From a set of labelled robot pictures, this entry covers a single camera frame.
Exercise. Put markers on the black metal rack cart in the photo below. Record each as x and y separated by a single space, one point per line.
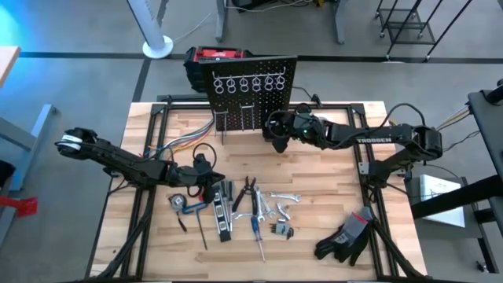
406 26

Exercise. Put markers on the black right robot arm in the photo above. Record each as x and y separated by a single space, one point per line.
373 137

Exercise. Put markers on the grey desk leg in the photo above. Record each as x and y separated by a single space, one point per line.
341 19
222 19

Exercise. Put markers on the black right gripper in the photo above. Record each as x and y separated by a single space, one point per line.
300 131

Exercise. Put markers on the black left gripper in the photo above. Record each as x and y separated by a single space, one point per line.
188 177

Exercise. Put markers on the black grey work glove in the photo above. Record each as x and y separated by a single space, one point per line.
324 247
357 226

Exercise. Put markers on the grey tape measure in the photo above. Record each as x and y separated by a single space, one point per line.
177 201

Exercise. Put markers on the grey hex key set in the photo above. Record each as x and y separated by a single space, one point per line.
281 228

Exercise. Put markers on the black equipment stand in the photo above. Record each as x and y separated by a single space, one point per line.
487 129

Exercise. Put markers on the white tower fan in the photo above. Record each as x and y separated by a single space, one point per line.
157 48

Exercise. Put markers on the black torpedo level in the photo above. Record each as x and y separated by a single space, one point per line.
222 220

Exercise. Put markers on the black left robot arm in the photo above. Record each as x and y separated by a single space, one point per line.
118 160

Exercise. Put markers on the red plastic object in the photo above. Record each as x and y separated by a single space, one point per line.
23 206

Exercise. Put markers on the white paper booklet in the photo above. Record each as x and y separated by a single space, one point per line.
436 188

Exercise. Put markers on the wooden table top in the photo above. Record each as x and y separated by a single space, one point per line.
6 63

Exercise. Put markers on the red black toolbox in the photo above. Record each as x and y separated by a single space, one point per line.
216 52

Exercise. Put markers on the chrome double peg hook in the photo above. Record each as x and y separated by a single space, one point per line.
242 118
223 133

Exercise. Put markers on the grey metal bench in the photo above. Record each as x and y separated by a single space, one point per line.
15 135

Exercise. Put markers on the black pegboard bin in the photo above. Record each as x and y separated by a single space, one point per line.
265 131

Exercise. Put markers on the grey side table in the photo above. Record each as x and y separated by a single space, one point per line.
444 232

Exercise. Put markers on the black metal pegboard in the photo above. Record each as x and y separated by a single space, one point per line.
259 102

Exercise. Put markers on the black aluminium table frame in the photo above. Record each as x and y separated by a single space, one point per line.
334 106

